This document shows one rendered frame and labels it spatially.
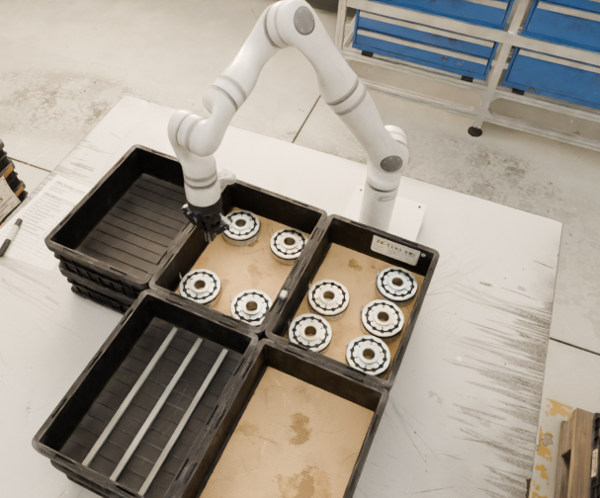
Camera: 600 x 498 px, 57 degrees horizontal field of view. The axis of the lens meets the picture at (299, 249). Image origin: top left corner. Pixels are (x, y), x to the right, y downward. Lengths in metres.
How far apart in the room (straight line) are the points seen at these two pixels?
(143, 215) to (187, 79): 1.96
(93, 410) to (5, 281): 0.57
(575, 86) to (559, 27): 0.32
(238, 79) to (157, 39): 2.75
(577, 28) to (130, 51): 2.48
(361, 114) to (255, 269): 0.48
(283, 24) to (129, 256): 0.72
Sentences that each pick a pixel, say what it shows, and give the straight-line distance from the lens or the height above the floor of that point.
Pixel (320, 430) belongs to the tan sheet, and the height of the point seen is 0.83.
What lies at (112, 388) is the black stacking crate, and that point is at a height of 0.83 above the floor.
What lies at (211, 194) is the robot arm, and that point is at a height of 1.16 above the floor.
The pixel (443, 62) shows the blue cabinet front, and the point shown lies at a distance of 3.07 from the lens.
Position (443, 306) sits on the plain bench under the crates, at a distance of 1.60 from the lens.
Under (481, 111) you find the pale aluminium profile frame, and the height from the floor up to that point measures 0.16.
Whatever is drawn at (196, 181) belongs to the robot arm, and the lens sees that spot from 1.14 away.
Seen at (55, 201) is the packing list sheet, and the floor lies 0.70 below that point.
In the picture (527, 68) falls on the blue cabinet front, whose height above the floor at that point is 0.44.
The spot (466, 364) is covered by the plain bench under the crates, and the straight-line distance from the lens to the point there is 1.53.
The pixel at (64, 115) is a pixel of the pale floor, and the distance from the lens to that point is 3.37.
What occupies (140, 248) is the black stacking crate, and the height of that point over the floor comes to 0.83.
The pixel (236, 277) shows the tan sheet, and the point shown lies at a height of 0.83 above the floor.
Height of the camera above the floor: 2.01
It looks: 53 degrees down
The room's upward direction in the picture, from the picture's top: 3 degrees clockwise
